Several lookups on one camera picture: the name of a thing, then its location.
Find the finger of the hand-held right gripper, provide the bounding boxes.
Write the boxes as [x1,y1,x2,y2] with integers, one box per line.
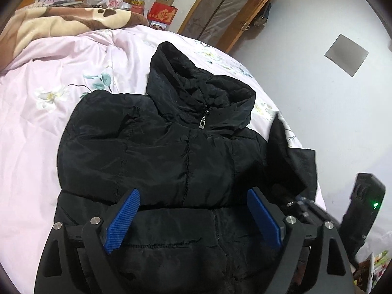
[283,194,327,223]

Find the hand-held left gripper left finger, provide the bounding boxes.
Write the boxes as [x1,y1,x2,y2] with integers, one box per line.
[33,189,141,294]

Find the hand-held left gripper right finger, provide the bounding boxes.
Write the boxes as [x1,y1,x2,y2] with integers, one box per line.
[247,186,353,294]

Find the black hooded padded jacket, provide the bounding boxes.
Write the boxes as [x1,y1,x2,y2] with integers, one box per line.
[53,41,317,294]

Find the colourful printed papers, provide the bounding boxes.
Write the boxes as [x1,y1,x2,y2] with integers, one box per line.
[352,250,385,292]

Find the pink floral bed sheet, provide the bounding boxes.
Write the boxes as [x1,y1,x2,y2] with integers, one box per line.
[0,24,327,294]

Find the brown patterned fleece blanket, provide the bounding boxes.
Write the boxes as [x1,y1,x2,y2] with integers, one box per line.
[0,5,149,72]

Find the red gift box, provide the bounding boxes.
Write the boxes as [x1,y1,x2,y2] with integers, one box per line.
[147,2,178,27]

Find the wooden door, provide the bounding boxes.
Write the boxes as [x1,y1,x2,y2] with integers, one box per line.
[177,0,283,53]

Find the dark bag on door handle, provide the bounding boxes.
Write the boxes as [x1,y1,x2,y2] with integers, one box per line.
[252,2,272,29]

